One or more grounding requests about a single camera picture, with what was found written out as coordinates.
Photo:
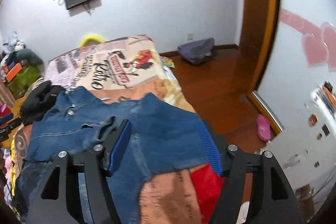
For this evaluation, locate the orange box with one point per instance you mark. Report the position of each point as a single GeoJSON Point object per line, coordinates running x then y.
{"type": "Point", "coordinates": [13, 72]}

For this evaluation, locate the grey backpack on floor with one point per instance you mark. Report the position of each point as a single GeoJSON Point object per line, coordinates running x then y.
{"type": "Point", "coordinates": [197, 52]}

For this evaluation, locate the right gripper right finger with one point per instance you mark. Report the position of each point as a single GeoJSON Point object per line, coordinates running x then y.
{"type": "Point", "coordinates": [272, 199]}

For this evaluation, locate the white radiator with stickers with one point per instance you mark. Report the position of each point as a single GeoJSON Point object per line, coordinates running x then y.
{"type": "Point", "coordinates": [306, 151]}

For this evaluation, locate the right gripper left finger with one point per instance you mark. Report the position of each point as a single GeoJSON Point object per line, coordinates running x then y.
{"type": "Point", "coordinates": [58, 197]}

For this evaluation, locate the black folded garment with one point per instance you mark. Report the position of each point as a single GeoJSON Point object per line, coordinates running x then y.
{"type": "Point", "coordinates": [38, 102]}

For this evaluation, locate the printed bed cover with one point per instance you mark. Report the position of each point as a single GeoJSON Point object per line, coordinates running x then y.
{"type": "Point", "coordinates": [153, 184]}

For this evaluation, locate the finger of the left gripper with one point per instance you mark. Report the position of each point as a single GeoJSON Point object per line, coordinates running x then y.
{"type": "Point", "coordinates": [8, 128]}
{"type": "Point", "coordinates": [6, 118]}

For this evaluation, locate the yellow headboard cushion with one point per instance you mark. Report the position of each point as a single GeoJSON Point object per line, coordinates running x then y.
{"type": "Point", "coordinates": [91, 38]}

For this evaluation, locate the white wall socket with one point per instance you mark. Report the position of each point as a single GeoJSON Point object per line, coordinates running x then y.
{"type": "Point", "coordinates": [190, 37]}

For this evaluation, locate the red striped curtain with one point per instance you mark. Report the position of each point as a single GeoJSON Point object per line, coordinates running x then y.
{"type": "Point", "coordinates": [6, 96]}

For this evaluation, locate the red plush toy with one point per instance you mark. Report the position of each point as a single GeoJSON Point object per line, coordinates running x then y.
{"type": "Point", "coordinates": [4, 110]}

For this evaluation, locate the wooden door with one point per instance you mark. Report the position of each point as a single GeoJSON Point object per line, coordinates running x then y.
{"type": "Point", "coordinates": [259, 24]}

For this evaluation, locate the pink slipper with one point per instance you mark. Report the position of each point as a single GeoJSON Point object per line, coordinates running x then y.
{"type": "Point", "coordinates": [263, 128]}

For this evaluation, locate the blue denim jacket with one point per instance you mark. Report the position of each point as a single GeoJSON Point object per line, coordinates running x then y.
{"type": "Point", "coordinates": [133, 141]}

